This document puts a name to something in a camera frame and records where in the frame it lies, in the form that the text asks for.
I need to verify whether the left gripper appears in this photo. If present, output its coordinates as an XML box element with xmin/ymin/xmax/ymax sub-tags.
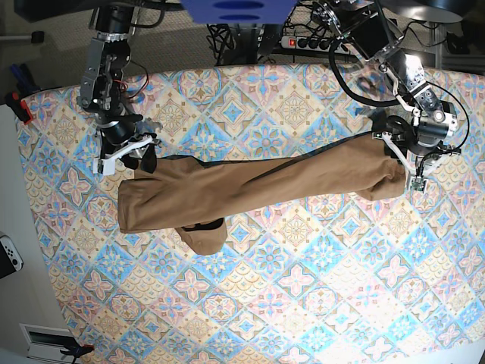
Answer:
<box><xmin>382</xmin><ymin>113</ymin><xmax>458</xmax><ymax>164</ymax></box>

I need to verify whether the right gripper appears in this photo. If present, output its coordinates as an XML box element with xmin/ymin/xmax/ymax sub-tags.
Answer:
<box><xmin>99</xmin><ymin>114</ymin><xmax>157</xmax><ymax>174</ymax></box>

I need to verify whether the brown t-shirt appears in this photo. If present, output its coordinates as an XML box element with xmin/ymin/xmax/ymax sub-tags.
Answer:
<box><xmin>117</xmin><ymin>134</ymin><xmax>405</xmax><ymax>256</ymax></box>

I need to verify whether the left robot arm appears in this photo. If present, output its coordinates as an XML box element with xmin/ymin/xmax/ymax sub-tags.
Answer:
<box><xmin>312</xmin><ymin>1</ymin><xmax>462</xmax><ymax>168</ymax></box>

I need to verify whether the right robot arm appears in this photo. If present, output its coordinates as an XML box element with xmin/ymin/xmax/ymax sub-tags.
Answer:
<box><xmin>77</xmin><ymin>5</ymin><xmax>158</xmax><ymax>176</ymax></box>

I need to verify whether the patterned tablecloth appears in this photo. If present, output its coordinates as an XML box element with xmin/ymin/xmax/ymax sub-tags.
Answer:
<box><xmin>17</xmin><ymin>70</ymin><xmax>484</xmax><ymax>363</ymax></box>

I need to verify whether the red black clamp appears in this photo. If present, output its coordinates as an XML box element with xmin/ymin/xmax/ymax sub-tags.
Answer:
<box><xmin>5</xmin><ymin>92</ymin><xmax>33</xmax><ymax>124</ymax></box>

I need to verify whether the white power strip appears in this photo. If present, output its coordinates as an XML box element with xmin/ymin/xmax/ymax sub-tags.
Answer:
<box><xmin>280</xmin><ymin>36</ymin><xmax>332</xmax><ymax>52</ymax></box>

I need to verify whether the handheld game console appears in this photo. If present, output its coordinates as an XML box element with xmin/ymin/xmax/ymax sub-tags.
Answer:
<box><xmin>0</xmin><ymin>234</ymin><xmax>23</xmax><ymax>278</ymax></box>

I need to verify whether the orange black clamp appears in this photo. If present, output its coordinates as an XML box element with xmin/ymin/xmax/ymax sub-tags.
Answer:
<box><xmin>60</xmin><ymin>339</ymin><xmax>95</xmax><ymax>364</ymax></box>

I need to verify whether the white box device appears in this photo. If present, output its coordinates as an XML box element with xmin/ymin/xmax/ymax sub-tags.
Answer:
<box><xmin>20</xmin><ymin>323</ymin><xmax>76</xmax><ymax>363</ymax></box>

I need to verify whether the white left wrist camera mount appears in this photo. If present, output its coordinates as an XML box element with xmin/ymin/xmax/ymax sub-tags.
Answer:
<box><xmin>372</xmin><ymin>131</ymin><xmax>459</xmax><ymax>193</ymax></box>

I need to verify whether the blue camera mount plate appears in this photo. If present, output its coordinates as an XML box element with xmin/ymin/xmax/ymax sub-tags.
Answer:
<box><xmin>180</xmin><ymin>0</ymin><xmax>296</xmax><ymax>24</ymax></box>

